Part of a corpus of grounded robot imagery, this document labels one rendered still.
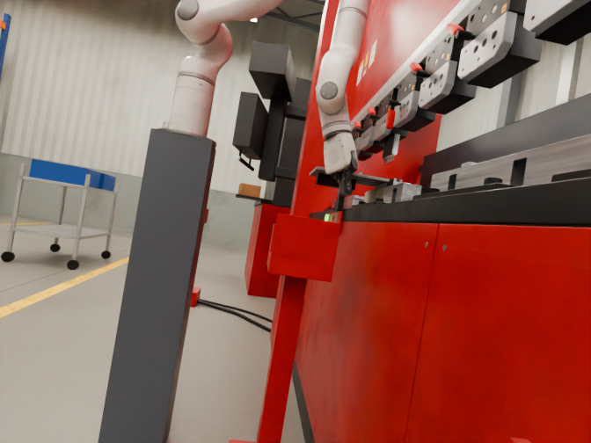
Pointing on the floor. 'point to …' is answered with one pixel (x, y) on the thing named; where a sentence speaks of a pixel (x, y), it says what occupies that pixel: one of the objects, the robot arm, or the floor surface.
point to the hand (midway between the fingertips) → (346, 188)
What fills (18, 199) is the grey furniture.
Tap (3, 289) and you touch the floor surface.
